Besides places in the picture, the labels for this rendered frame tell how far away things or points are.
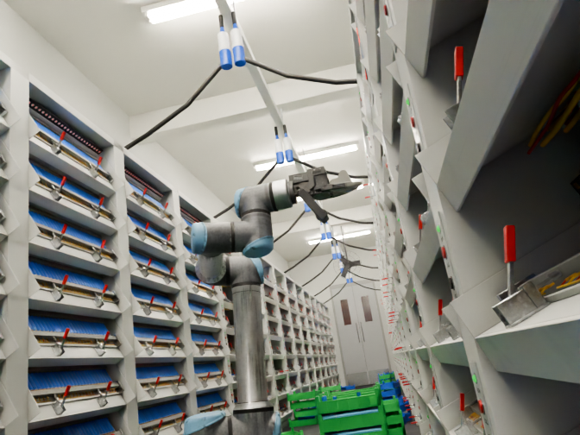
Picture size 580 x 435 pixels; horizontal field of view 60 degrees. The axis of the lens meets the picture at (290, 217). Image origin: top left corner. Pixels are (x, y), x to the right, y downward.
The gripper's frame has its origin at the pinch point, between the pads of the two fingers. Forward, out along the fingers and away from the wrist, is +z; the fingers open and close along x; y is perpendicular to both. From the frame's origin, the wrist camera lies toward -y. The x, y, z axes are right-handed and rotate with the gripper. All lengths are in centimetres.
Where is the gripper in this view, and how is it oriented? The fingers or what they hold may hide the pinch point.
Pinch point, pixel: (358, 186)
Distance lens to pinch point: 149.4
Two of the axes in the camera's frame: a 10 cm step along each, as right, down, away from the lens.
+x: 1.9, 2.5, 9.5
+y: -1.5, -9.5, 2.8
